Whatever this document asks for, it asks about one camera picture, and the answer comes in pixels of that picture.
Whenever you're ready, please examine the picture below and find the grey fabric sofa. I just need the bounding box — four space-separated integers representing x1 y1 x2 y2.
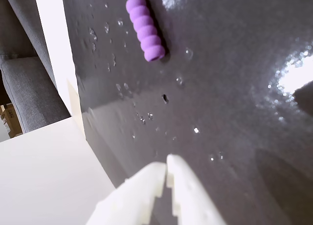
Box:
0 0 72 134

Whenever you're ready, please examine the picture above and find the brown cardboard box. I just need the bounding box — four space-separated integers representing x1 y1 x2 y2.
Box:
0 103 24 139

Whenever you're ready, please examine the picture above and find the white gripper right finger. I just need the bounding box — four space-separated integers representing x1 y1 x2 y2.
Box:
166 153 228 225

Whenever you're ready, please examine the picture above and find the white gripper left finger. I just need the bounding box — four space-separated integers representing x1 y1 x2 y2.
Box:
85 161 170 225

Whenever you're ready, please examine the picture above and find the black rectangular table mat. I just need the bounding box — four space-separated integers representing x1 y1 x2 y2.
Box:
60 0 313 225

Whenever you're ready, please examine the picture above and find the purple ribbed foam pen grip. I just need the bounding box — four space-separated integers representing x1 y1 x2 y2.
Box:
125 0 166 63

